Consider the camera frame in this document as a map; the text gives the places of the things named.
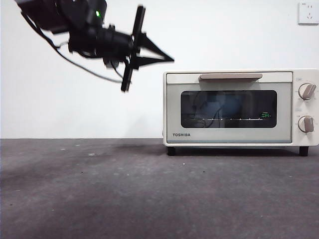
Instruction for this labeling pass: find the white Toshiba toaster oven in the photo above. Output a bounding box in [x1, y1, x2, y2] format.
[162, 69, 319, 157]

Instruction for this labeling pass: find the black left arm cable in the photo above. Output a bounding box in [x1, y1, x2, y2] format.
[21, 11, 123, 83]

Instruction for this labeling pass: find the metal wire oven rack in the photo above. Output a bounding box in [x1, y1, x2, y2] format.
[190, 117, 264, 122]

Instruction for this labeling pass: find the glass oven door beige handle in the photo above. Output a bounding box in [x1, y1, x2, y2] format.
[165, 72, 293, 145]

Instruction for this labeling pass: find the beige oven knob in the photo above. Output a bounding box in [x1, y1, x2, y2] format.
[298, 83, 318, 101]
[297, 115, 316, 133]

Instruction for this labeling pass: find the blue ribbed bowl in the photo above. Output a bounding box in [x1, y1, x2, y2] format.
[214, 95, 246, 119]

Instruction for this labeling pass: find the white wall socket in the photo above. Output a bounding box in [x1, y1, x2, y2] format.
[297, 1, 319, 26]

